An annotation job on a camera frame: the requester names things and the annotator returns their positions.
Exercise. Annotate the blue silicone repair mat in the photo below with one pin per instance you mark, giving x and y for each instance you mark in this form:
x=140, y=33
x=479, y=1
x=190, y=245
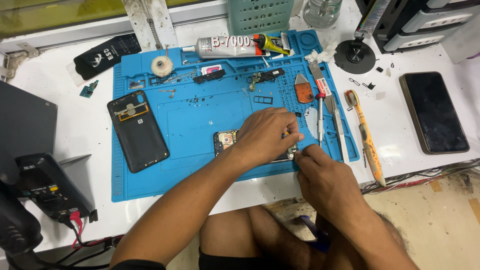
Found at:
x=195, y=123

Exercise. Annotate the black plastic antenna cover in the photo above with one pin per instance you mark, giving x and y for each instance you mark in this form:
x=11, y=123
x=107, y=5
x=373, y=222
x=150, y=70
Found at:
x=273, y=73

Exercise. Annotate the red multimeter probe lead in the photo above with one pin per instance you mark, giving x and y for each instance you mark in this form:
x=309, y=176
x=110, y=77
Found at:
x=77, y=228

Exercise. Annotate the black plastic phone frame part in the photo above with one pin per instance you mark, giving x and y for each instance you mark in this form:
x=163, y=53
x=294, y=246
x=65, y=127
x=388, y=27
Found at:
x=209, y=76

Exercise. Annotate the orange toothbrush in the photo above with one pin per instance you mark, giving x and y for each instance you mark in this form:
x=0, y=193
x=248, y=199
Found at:
x=365, y=135

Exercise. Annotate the black and grey drawer organizer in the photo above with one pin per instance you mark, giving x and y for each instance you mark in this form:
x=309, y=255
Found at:
x=416, y=22

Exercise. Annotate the person's left hand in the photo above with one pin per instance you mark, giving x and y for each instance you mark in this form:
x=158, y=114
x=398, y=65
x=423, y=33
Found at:
x=262, y=135

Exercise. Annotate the black antistatic bag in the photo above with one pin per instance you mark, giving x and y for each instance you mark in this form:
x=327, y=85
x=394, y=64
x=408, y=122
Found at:
x=107, y=55

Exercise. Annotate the person's legs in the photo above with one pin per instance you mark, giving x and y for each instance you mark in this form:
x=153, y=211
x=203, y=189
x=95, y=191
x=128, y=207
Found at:
x=262, y=240

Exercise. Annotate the crumpled white tissue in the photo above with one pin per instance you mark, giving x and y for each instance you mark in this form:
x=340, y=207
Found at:
x=322, y=54

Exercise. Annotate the black suction cup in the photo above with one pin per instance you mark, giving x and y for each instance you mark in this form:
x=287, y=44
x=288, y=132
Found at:
x=354, y=56

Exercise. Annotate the black smartphone with brown case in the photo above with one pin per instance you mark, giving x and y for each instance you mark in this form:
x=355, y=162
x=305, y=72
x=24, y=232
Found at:
x=435, y=111

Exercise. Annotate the small green circuit board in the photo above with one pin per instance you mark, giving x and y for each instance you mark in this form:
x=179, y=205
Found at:
x=89, y=89

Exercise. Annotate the person's right hand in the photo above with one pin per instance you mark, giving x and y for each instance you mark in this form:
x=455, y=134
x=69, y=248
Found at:
x=324, y=180

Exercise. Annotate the pink and white sim card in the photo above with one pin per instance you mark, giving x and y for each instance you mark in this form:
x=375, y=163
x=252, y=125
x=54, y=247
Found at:
x=211, y=69

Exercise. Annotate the silver tweezers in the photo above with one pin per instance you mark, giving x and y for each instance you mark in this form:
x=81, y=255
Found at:
x=340, y=131

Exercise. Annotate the person's right fingers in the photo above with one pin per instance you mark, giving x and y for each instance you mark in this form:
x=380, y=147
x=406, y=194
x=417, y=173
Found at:
x=305, y=153

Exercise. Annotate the white tape roll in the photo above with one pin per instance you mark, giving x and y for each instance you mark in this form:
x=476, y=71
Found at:
x=162, y=66

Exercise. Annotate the clear glass jar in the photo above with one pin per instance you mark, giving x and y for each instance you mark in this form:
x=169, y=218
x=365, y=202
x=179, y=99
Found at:
x=322, y=12

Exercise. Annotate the dark grey box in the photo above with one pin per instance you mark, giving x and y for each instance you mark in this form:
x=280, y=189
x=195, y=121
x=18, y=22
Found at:
x=24, y=123

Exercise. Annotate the black sim tray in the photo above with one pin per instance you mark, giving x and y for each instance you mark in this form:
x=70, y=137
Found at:
x=263, y=99

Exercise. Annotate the black phone back cover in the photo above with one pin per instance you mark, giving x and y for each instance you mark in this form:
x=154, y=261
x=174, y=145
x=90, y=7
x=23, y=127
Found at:
x=137, y=129

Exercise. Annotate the black multimeter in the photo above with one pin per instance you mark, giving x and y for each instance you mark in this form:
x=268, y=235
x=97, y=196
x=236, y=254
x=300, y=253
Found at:
x=50, y=187

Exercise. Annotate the red-capped silver screwdriver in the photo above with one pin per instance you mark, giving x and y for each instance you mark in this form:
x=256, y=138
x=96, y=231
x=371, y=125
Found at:
x=320, y=118

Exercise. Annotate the silver metal spudger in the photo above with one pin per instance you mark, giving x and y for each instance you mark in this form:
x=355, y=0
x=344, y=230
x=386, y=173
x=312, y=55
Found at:
x=321, y=84

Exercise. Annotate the orange plastic pry tool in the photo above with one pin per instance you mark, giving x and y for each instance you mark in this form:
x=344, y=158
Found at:
x=303, y=90

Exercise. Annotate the yellow glue tube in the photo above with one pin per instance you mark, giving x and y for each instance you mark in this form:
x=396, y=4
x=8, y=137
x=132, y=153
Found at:
x=270, y=43

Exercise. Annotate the white glue tube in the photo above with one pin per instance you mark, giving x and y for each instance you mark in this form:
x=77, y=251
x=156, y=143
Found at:
x=225, y=47

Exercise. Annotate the green perforated basket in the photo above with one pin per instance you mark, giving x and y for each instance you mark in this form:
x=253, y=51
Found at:
x=260, y=15

